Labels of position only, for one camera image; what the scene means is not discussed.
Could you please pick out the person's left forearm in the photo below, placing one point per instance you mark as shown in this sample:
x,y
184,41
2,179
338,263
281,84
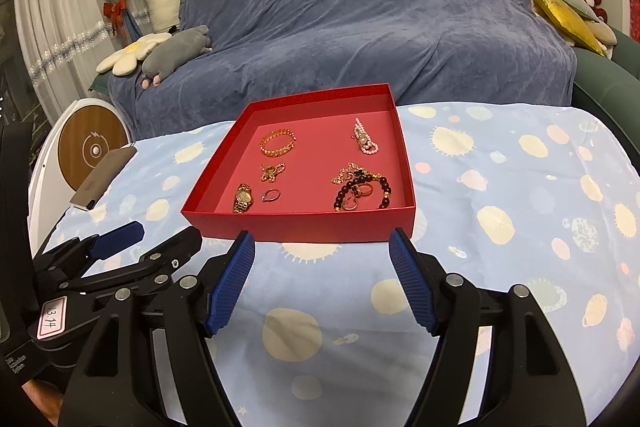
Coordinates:
x,y
42,396

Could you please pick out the flower shaped pillow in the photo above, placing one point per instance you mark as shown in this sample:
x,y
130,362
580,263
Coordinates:
x,y
122,57

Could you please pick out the gold beaded earring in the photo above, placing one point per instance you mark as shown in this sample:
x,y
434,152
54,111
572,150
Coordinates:
x,y
272,172

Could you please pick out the gold hoop earring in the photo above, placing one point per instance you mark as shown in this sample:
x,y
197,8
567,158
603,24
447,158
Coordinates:
x,y
345,204

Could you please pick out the yellow pillow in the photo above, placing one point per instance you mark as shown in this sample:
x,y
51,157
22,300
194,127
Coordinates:
x,y
565,17

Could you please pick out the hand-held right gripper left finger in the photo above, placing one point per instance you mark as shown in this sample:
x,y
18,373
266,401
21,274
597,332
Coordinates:
x,y
230,282

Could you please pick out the cream cushion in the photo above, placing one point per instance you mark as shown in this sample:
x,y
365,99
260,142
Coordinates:
x,y
602,37

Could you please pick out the white sheer curtain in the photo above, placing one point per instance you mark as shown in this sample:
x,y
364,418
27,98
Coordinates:
x,y
55,7

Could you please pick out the green sofa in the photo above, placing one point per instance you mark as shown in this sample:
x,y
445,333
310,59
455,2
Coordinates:
x,y
605,82

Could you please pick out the red cardboard box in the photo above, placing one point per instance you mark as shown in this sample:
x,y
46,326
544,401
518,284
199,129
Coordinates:
x,y
310,147

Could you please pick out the brown leather case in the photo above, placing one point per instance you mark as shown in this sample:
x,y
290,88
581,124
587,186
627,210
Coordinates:
x,y
102,177

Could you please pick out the gold wrist watch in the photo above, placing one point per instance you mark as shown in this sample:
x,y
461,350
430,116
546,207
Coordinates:
x,y
243,196

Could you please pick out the grey plush toy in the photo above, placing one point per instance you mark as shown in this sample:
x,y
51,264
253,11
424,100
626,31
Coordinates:
x,y
175,49

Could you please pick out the round white wooden side table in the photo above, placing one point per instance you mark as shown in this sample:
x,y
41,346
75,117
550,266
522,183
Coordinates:
x,y
95,132

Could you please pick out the red curtain bow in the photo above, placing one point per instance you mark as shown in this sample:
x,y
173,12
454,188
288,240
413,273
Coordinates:
x,y
115,11

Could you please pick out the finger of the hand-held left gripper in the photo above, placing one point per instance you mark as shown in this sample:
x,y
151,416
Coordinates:
x,y
170,249
117,237

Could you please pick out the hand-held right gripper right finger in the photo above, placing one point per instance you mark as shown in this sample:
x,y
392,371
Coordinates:
x,y
410,282

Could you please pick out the blue-covered sofa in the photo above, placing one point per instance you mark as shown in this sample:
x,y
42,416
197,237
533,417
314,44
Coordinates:
x,y
375,17

